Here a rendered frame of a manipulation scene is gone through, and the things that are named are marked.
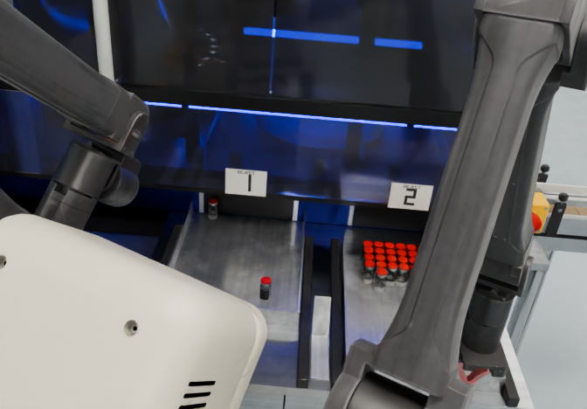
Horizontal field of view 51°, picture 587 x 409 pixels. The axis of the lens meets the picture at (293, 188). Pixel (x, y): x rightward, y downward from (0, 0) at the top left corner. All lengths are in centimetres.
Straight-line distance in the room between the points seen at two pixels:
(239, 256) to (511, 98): 87
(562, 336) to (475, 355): 174
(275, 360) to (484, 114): 68
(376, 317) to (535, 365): 141
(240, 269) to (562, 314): 182
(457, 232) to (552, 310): 232
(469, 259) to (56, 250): 31
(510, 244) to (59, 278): 56
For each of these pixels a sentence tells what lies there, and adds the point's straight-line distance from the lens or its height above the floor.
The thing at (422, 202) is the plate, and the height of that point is 101.
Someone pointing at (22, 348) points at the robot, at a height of 134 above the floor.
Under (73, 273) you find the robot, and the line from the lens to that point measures 46.
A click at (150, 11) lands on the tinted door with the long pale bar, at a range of 117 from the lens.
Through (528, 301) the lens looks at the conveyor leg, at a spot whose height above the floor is 65.
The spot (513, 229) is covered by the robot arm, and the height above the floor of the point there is 125.
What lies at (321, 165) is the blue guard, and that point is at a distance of 123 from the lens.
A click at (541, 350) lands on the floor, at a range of 259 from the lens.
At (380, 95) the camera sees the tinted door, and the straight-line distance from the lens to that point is 118.
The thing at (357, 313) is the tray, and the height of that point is 88.
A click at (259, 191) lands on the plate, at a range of 127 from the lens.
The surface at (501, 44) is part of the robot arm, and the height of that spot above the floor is 152.
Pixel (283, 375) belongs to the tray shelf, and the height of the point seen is 88.
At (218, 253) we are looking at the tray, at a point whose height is 88.
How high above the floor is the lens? 166
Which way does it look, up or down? 31 degrees down
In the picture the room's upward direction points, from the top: 5 degrees clockwise
